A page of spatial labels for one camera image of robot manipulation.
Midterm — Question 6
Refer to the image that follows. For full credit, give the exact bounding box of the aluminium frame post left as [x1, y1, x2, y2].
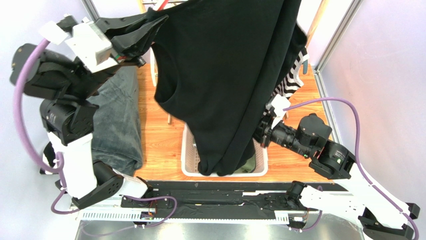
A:
[81, 0, 100, 21]

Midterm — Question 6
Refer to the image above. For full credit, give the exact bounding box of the white plastic basket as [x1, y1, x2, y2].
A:
[180, 123, 269, 178]

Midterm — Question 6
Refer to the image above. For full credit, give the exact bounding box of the cream wooden hanger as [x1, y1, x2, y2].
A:
[150, 49, 158, 87]

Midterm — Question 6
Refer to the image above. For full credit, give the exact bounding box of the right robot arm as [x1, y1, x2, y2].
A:
[254, 113, 420, 240]

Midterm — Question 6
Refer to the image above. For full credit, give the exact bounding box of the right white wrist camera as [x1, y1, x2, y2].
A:
[270, 94, 291, 129]

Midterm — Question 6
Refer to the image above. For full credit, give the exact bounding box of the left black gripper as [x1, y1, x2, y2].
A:
[64, 8, 166, 101]

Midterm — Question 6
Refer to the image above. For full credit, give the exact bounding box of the aluminium frame post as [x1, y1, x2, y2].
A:
[81, 0, 100, 21]
[313, 0, 364, 134]

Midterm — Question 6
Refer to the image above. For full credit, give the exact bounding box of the grey zebra cushion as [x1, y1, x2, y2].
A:
[88, 66, 143, 176]

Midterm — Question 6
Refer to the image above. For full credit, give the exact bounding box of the black white striped tank top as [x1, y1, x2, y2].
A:
[271, 47, 310, 99]

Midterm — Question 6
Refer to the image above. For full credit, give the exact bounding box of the aluminium frame post right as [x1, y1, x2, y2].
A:
[313, 0, 364, 134]

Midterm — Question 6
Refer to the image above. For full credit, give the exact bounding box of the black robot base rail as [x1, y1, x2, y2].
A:
[96, 179, 334, 231]

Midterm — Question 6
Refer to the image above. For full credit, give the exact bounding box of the teal plastic hanger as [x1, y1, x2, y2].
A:
[302, 62, 308, 75]

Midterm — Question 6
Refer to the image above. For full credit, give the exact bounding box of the green tank top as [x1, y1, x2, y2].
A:
[234, 155, 257, 174]

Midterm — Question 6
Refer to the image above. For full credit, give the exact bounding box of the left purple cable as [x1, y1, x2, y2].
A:
[12, 38, 72, 215]

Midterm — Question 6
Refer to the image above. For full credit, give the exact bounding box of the pink plastic hanger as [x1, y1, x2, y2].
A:
[154, 0, 169, 11]

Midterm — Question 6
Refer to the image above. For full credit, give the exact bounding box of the wooden clothes rack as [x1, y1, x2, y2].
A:
[137, 0, 331, 126]

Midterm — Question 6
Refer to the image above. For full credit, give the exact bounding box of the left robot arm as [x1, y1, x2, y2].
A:
[9, 13, 168, 210]

